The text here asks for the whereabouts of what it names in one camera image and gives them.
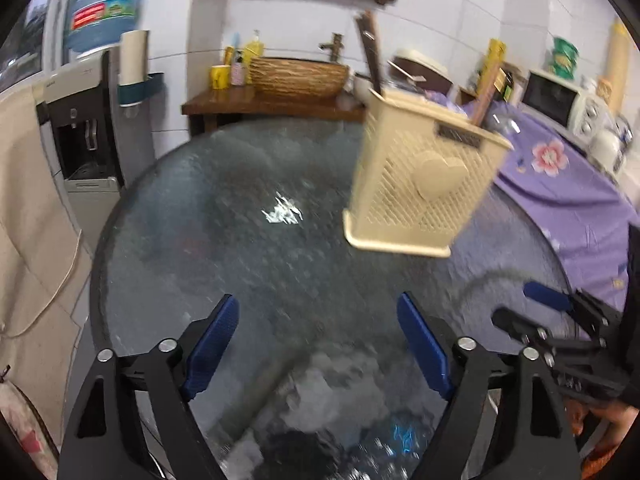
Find purple floral cloth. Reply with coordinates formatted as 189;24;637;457
486;102;639;310

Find white electric kettle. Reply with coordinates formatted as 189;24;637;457
587;128;627;179

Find cream perforated utensil holder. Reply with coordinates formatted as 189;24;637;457
343;90;513;258

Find beige cloth cover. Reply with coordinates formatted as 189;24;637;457
1;86;91;443

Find white microwave oven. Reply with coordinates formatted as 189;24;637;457
520;70;612;143

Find green stacked containers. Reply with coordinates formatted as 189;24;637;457
550;37;579;80

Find water dispenser machine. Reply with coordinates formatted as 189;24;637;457
43;46;155;252

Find bronze faucet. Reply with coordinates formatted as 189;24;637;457
319;32;344;63

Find woven wicker basket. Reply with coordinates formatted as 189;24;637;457
248;56;349;99

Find dark wooden side table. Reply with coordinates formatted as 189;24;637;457
181;87;366;136

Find white paper cup stack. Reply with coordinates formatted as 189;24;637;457
118;29;149;107

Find yellow soap bottle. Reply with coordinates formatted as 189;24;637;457
242;29;265;86

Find yellow mug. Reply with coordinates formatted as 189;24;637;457
209;65;231;90

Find blue water jug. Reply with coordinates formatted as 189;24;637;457
65;0;140;54

